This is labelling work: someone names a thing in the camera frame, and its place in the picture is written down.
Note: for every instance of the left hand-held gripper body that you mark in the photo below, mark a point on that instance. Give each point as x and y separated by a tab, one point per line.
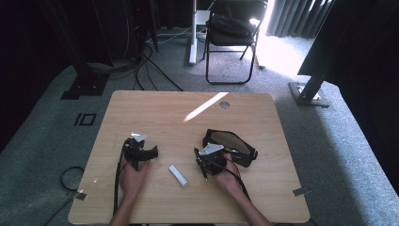
134	153

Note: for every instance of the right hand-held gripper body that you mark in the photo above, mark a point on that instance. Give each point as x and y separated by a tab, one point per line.
215	163

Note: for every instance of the white stick eraser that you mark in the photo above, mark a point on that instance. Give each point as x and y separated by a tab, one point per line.
178	176

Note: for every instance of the black pencil case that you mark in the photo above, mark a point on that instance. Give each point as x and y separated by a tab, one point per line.
243	158

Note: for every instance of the person's right hand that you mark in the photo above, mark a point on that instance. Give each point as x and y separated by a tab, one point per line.
229	180

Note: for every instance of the person's left hand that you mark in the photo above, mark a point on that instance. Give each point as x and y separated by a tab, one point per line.
131	179

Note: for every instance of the round grey table grommet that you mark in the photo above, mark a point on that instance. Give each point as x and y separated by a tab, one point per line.
224	104

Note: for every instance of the black metal stand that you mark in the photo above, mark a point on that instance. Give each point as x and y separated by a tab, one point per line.
313	84
84	84

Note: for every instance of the white desk leg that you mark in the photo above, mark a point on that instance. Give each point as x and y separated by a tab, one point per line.
193	47

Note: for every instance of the dark equipment tower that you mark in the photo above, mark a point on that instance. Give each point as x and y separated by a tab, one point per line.
138	28

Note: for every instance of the black folding chair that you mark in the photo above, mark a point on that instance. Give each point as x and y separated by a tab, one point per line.
230	40

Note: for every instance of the black bag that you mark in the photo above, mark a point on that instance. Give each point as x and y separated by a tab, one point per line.
232	25

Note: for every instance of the black curtain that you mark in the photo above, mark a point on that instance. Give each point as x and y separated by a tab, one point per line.
370	47
22	62

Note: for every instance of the grey curtain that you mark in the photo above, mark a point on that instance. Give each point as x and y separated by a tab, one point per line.
291	19

